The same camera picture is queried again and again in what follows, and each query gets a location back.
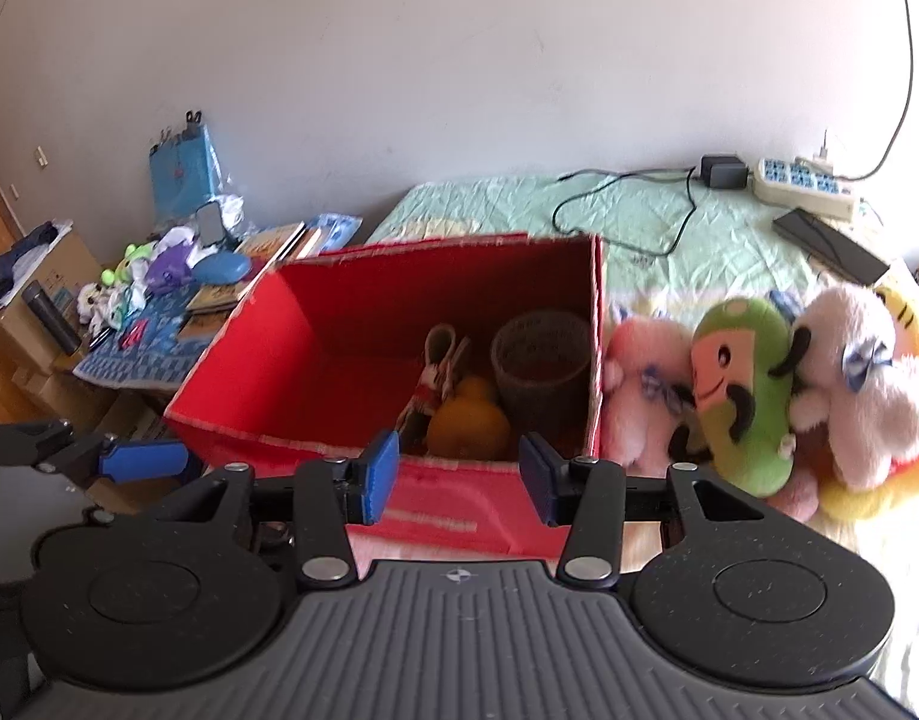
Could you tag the pink plush bear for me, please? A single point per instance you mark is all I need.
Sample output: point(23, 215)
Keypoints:
point(647, 385)

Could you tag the blue gift bag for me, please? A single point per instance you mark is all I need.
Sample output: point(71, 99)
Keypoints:
point(185, 171)

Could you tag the blue oval case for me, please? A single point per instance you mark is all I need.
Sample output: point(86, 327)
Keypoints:
point(222, 268)

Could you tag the green cartoon bed sheet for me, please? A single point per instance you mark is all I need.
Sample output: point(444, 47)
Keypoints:
point(673, 248)

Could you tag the clear printed tape roll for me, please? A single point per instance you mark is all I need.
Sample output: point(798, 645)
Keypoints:
point(541, 363)

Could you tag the white blue power strip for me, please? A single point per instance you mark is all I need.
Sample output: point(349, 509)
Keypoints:
point(796, 185)

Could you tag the brown cardboard box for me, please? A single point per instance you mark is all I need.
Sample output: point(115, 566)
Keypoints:
point(42, 336)

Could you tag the orange gourd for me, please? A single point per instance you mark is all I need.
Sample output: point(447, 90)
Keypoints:
point(470, 425)

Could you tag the black power adapter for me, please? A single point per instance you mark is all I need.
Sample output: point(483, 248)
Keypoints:
point(724, 171)

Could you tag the stack of books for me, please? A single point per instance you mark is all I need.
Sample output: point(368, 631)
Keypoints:
point(212, 305)

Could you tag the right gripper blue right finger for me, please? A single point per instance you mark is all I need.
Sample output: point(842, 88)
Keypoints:
point(552, 484)

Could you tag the black smartphone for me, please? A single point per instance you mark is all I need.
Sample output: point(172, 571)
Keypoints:
point(831, 247)

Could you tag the white plush bear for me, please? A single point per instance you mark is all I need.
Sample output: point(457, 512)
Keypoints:
point(808, 410)

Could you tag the bag with beige handles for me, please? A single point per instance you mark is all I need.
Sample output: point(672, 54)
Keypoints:
point(441, 354)

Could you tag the black cylinder bottle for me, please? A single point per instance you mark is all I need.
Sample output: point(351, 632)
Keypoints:
point(51, 318)

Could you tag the small handheld mirror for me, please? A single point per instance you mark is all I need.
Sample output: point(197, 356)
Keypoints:
point(210, 225)

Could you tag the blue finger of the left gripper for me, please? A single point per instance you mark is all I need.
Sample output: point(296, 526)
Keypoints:
point(126, 462)

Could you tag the yellow plush toy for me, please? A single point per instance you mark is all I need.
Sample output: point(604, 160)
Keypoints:
point(869, 342)

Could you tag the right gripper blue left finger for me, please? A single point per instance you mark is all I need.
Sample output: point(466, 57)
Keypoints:
point(369, 479)

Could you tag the purple plush toy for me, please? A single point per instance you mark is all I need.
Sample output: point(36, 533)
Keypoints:
point(169, 270)

